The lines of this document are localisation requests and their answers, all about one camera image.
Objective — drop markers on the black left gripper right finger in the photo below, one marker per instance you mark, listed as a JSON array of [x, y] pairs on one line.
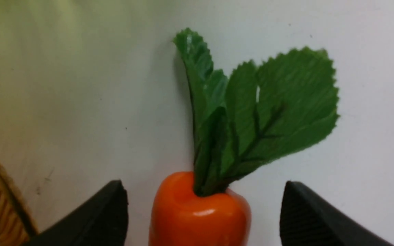
[[307, 219]]

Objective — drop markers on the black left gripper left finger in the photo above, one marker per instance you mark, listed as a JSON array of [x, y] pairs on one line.
[[102, 220]]

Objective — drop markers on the orange carrot green leaves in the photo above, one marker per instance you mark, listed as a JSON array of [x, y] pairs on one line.
[[255, 116]]

